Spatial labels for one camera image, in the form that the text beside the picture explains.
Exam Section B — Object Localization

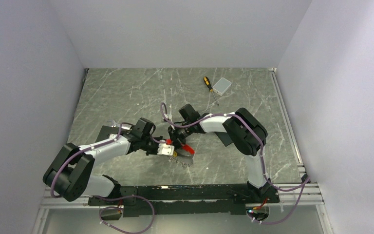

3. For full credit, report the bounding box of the purple cable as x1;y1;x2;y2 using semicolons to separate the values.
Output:
50;122;156;234
159;102;312;226

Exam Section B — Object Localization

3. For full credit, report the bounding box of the silver open-end wrench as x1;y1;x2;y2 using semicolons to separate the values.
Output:
107;119;122;128

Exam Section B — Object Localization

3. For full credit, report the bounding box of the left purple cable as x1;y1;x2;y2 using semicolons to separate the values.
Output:
50;122;156;234

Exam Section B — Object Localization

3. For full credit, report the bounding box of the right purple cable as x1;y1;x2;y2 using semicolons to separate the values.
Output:
159;102;312;226

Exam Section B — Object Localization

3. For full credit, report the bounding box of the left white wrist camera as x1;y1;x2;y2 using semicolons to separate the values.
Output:
157;139;175;156

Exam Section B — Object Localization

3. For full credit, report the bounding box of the black box with label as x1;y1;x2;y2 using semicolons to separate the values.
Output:
95;126;119;142

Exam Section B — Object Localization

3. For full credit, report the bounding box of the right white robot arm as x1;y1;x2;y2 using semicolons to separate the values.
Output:
160;103;268;202

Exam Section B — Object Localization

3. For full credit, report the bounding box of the yellow black screwdriver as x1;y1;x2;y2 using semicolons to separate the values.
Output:
203;76;219;106

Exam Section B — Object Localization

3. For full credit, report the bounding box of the aluminium frame rail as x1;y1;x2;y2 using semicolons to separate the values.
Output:
40;190;90;209

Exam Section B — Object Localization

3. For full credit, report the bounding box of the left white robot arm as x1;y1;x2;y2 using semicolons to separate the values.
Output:
43;118;167;205

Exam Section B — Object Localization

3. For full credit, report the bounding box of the black flat rectangular pad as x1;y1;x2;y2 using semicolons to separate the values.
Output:
215;132;233;147

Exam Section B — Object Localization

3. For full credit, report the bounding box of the white square box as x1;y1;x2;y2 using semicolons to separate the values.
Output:
213;78;232;96

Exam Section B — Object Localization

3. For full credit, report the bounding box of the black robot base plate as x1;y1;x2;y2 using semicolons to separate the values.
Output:
88;183;280;217

